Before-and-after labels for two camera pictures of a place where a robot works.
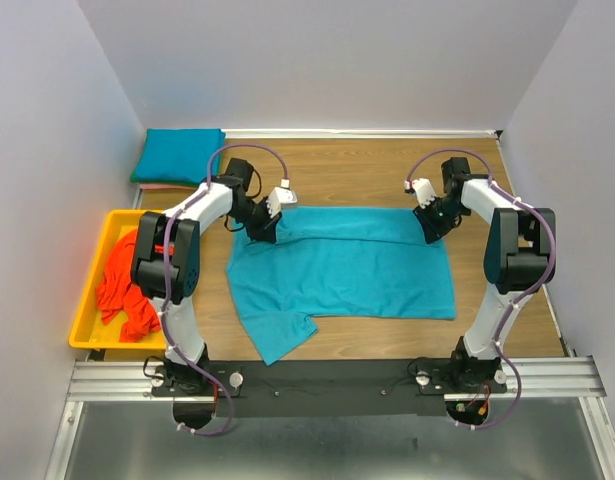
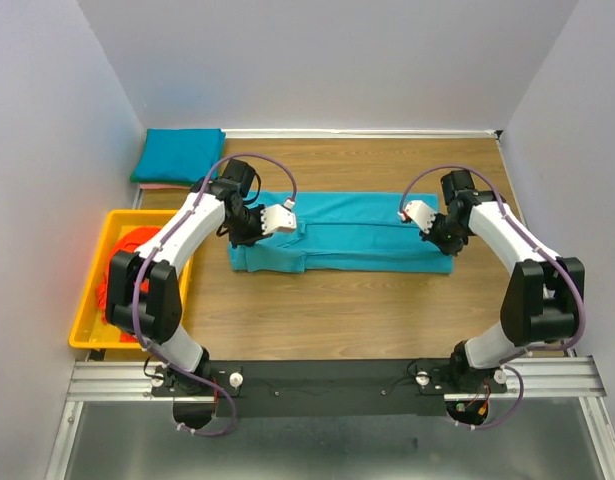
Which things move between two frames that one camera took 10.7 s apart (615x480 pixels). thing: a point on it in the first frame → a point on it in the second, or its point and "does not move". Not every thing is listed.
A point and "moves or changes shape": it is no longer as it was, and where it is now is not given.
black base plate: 337,388 does not move
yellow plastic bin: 90,332 does not move
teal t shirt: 370,262 moves or changes shape
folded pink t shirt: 172,186 does not move
